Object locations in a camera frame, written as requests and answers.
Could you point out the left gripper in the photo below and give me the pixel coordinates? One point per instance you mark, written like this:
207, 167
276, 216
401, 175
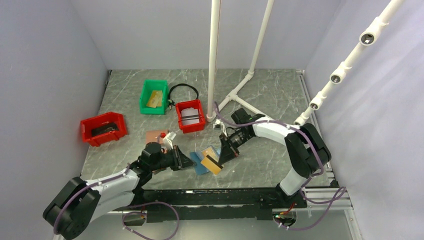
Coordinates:
179, 160

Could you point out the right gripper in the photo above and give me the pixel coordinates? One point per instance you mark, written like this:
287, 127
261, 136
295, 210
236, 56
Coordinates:
227, 152

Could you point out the blue card holder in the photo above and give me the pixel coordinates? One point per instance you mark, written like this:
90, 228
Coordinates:
198, 157

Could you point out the orange credit card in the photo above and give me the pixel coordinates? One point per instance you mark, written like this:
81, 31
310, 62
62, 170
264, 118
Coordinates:
212, 165

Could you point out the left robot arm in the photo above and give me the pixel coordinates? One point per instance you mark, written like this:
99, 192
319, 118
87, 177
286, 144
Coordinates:
80, 201

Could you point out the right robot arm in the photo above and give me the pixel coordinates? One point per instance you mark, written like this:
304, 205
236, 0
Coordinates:
307, 151

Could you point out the orange card in holder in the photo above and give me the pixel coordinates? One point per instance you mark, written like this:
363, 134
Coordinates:
210, 151

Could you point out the brown card holder back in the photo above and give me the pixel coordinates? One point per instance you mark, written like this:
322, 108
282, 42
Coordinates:
155, 136

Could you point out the white card in red bin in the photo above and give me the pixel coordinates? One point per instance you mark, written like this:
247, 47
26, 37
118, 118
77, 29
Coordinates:
190, 116

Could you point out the gold cards in green bin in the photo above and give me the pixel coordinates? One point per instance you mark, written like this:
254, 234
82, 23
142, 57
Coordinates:
155, 99

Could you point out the small red plastic bin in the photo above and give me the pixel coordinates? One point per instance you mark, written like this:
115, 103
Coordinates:
195, 127

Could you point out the large red plastic bin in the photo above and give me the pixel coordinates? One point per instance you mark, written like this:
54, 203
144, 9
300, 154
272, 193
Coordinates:
104, 128

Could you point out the green plastic bin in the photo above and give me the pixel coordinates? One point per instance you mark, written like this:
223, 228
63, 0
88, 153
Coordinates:
148, 86

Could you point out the white pipe with sockets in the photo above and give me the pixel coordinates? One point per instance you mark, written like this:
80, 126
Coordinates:
367, 38

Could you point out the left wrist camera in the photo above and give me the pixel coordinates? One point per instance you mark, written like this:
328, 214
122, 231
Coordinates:
166, 139

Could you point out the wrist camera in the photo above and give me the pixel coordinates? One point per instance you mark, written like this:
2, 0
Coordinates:
219, 125
166, 139

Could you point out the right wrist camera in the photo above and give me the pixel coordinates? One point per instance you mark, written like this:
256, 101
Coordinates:
219, 125

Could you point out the white pvc pipe frame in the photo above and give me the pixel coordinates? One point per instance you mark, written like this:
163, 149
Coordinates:
245, 34

